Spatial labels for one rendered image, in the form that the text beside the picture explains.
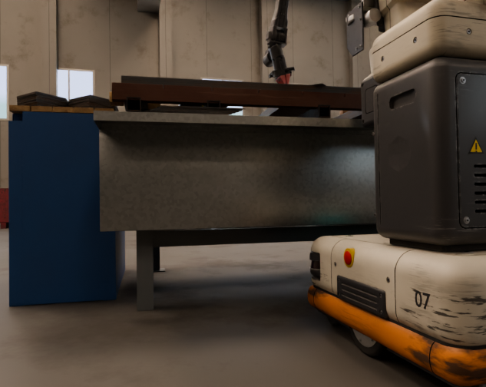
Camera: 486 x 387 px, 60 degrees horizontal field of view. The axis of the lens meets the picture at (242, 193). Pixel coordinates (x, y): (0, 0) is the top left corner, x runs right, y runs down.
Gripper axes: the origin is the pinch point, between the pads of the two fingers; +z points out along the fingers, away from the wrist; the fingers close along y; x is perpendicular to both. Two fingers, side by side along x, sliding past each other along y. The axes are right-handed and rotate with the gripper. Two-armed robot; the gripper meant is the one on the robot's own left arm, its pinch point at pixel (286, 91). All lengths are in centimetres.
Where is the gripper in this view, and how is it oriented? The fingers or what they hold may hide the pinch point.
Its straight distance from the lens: 186.8
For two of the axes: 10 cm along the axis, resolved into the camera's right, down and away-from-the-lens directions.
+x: 2.2, -0.4, -9.7
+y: -9.4, 2.5, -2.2
